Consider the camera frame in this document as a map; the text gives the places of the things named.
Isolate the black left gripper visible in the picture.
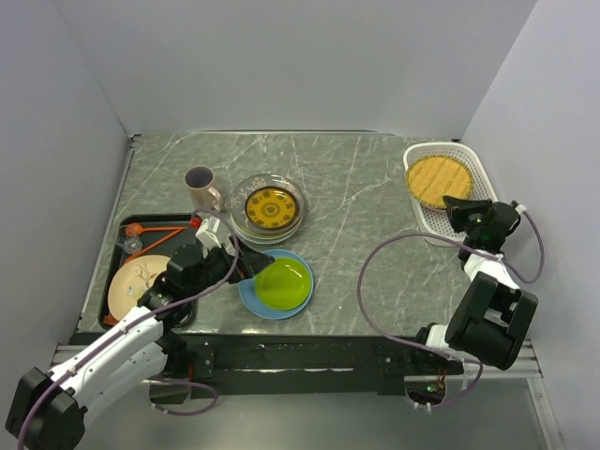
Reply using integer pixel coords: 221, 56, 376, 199
187, 233, 274, 297

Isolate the blue plastic plate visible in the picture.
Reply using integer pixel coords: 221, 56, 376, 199
238, 249, 314, 320

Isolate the woven bamboo plate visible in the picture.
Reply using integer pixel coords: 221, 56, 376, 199
405, 156, 474, 209

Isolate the lime green plate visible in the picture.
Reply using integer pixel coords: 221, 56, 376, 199
255, 258, 312, 310

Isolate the yellow patterned plate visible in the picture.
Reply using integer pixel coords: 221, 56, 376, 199
245, 187, 300, 231

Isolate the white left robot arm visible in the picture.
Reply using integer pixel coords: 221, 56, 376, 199
6, 237, 274, 449

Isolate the clear glass plate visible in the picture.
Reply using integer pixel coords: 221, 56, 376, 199
229, 173, 308, 234

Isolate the pink ceramic mug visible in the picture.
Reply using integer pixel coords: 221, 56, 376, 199
184, 166, 224, 212

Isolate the clear glass small object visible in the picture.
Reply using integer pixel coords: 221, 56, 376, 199
116, 235, 143, 255

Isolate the black plastic tray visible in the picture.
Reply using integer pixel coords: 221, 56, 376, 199
97, 213, 196, 330

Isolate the cream painted plate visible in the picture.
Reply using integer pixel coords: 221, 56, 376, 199
108, 255, 170, 321

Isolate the orange plastic chopsticks tool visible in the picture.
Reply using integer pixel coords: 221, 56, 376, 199
124, 222, 187, 262

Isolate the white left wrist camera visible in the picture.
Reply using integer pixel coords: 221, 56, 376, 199
195, 216, 232, 251

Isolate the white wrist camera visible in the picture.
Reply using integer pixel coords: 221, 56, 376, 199
510, 201, 527, 217
195, 216, 232, 251

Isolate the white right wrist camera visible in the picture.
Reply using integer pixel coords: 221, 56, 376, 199
510, 201, 527, 217

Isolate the black table front frame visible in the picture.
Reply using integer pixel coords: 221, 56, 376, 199
150, 333, 463, 396

